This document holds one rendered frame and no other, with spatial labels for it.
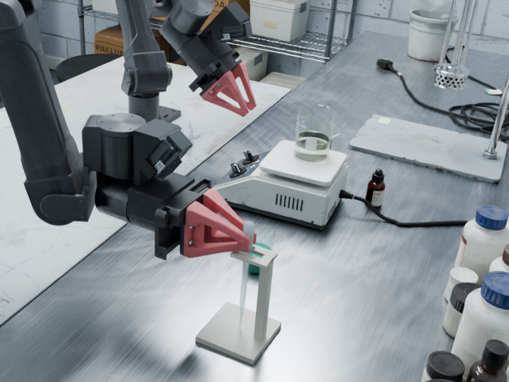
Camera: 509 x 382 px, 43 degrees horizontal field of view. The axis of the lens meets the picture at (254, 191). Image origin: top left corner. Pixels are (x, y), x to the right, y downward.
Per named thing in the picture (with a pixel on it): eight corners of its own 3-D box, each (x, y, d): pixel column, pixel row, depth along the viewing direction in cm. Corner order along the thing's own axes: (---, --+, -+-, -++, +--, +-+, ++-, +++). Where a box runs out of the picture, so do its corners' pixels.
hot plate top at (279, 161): (256, 170, 104) (257, 164, 103) (281, 142, 114) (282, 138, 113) (328, 187, 100) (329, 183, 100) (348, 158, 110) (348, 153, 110)
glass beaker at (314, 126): (337, 163, 107) (345, 115, 103) (305, 170, 104) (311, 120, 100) (313, 146, 112) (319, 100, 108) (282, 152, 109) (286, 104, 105)
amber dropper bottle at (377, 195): (360, 204, 113) (366, 167, 109) (371, 198, 115) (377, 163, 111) (374, 211, 111) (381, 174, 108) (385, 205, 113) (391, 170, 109)
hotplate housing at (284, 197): (209, 203, 109) (210, 160, 105) (238, 172, 120) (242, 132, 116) (336, 237, 103) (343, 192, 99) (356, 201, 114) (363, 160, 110)
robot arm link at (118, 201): (161, 167, 80) (116, 151, 82) (133, 184, 75) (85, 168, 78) (160, 214, 83) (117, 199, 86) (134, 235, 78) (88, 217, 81)
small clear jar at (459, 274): (476, 302, 90) (484, 277, 88) (460, 311, 88) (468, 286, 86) (454, 288, 93) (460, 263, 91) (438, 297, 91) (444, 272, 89)
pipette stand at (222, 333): (195, 341, 79) (198, 253, 73) (226, 305, 86) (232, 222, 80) (253, 365, 76) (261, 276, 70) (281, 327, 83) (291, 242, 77)
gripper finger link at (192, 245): (271, 200, 76) (202, 178, 79) (242, 227, 70) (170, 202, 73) (266, 248, 79) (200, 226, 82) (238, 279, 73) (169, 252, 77)
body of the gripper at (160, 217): (215, 180, 80) (164, 163, 82) (168, 215, 71) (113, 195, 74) (213, 224, 83) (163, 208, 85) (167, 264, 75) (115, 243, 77)
